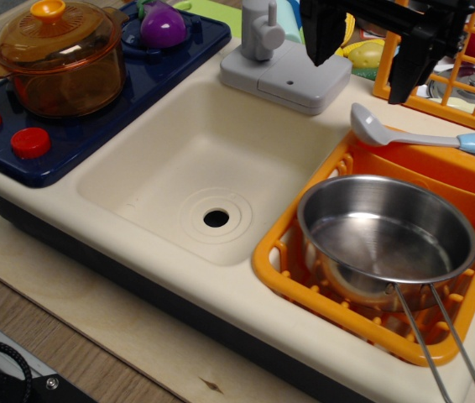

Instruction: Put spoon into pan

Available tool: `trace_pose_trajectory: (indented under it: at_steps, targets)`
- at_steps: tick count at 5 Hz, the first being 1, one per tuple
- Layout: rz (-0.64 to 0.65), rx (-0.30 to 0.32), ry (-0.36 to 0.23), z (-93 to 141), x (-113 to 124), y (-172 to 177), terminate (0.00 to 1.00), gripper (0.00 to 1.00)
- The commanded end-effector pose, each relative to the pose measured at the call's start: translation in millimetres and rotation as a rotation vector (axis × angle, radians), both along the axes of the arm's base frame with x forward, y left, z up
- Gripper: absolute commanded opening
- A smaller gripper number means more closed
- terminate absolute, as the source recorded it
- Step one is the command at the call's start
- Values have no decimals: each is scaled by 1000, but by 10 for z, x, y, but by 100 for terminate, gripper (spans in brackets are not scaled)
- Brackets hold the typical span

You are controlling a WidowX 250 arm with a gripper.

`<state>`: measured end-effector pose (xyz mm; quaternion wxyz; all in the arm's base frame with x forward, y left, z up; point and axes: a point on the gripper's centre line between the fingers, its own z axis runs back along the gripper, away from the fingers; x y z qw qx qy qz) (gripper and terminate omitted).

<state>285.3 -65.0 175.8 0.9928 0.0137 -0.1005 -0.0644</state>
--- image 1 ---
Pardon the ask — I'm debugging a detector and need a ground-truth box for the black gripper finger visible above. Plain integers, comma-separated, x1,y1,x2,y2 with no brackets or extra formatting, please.
388,29,439,105
301,12,346,66

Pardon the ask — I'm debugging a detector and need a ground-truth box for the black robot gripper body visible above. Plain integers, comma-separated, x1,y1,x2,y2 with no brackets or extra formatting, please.
300,1,475,59

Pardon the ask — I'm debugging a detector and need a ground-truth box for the grey spoon with blue handle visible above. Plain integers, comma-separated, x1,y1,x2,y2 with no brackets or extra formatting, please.
350,102,475,154

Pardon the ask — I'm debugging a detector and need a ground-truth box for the stainless steel pan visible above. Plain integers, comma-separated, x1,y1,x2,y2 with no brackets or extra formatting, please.
297,175,475,401

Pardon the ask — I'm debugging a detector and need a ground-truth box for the yellow toy corn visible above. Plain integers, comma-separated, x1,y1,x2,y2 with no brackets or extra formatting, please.
335,13,356,56

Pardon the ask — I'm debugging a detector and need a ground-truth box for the teal toy cup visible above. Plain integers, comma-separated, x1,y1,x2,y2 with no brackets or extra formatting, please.
276,0,304,44

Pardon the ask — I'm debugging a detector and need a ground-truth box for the yellow green toy potato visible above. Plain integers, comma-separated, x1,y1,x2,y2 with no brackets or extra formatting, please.
343,39,384,69

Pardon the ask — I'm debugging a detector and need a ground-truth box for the grey toy faucet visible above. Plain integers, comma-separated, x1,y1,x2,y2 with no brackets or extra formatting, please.
220,1,352,115

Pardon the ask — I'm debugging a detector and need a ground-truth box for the steel pot lid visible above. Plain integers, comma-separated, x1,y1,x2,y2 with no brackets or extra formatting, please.
427,65,475,107

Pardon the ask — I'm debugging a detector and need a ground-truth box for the green cutting board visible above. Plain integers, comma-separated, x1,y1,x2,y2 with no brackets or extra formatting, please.
174,0,242,36

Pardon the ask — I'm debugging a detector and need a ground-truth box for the purple toy eggplant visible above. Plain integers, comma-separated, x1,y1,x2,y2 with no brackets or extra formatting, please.
137,1,187,49

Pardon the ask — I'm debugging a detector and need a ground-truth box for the orange plastic dish rack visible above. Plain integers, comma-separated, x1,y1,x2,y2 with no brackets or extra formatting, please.
253,133,475,366

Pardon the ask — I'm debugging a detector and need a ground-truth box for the cream toy kitchen sink unit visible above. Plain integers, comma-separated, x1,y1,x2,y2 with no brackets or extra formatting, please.
0,35,475,403

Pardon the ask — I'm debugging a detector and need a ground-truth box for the amber transparent pot with lid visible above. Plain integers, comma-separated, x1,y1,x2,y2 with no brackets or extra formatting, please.
0,1,128,118

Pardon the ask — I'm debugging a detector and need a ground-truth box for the red stove knob right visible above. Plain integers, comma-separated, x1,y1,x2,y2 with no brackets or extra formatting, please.
10,128,51,160

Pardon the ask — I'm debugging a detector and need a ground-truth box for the dark blue toy stove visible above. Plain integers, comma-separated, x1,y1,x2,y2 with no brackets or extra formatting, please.
0,3,232,188

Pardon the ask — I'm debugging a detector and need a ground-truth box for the black bracket with screw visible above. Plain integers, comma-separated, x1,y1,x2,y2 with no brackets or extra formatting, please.
29,374,96,403

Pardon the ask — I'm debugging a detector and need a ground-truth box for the black braided cable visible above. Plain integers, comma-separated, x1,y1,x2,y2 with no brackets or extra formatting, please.
0,338,34,403

